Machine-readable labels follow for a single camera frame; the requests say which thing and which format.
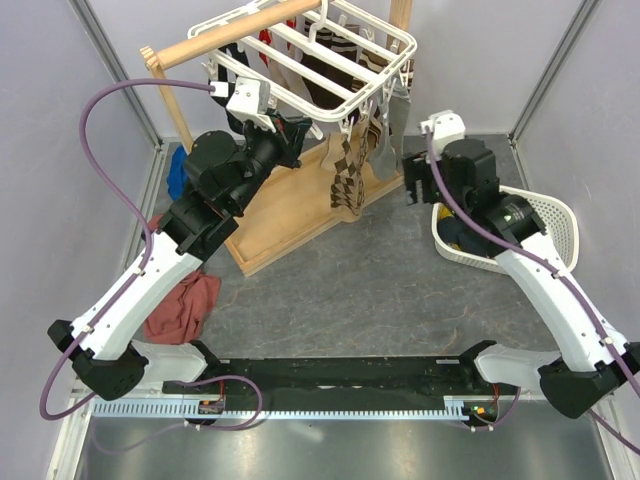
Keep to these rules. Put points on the wooden hanger stand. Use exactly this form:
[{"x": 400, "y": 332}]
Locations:
[{"x": 292, "y": 206}]

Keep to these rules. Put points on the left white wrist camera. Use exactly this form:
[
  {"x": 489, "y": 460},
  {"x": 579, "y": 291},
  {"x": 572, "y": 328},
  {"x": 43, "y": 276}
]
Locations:
[{"x": 249, "y": 101}]

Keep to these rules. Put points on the red white hanging sock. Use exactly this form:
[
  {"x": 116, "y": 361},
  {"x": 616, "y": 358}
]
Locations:
[{"x": 266, "y": 37}]

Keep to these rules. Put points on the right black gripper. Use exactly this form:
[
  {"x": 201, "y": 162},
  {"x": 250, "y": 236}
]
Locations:
[{"x": 419, "y": 166}]

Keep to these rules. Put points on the red-brown cloth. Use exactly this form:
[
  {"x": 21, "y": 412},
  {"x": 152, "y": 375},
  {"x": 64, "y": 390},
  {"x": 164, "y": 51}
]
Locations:
[{"x": 181, "y": 315}]

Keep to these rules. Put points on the brown striped hanging sock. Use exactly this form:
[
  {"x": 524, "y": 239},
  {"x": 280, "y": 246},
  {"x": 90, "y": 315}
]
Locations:
[{"x": 343, "y": 69}]

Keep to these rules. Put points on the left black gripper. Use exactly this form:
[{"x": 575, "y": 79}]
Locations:
[{"x": 289, "y": 136}]

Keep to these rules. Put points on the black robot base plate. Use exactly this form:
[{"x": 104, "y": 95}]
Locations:
[{"x": 360, "y": 383}]

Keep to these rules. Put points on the beige brown argyle sock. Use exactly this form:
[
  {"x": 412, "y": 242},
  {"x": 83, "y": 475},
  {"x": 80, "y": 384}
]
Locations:
[{"x": 344, "y": 158}]

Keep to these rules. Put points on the white plastic laundry basket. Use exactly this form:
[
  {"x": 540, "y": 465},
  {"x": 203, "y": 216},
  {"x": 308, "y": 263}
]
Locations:
[{"x": 558, "y": 218}]

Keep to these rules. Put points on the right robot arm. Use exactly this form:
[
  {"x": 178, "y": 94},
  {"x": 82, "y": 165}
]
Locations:
[{"x": 499, "y": 224}]

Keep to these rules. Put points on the navy patterned sock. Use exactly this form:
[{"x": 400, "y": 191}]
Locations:
[{"x": 455, "y": 233}]

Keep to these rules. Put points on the white plastic clip hanger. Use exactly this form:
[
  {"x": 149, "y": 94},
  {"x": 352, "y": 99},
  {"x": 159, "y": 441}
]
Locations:
[{"x": 282, "y": 72}]

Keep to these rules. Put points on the grey striped hanging sock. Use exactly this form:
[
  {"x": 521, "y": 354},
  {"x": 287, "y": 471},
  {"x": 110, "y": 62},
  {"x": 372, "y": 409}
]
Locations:
[{"x": 386, "y": 158}]

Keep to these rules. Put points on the grey slotted cable duct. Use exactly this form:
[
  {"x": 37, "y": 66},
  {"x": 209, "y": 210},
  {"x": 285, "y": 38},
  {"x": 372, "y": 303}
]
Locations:
[{"x": 200, "y": 410}]

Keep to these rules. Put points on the blue cloth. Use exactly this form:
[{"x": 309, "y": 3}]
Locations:
[{"x": 177, "y": 177}]

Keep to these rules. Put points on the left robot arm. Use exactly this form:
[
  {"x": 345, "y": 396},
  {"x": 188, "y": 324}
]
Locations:
[{"x": 223, "y": 178}]

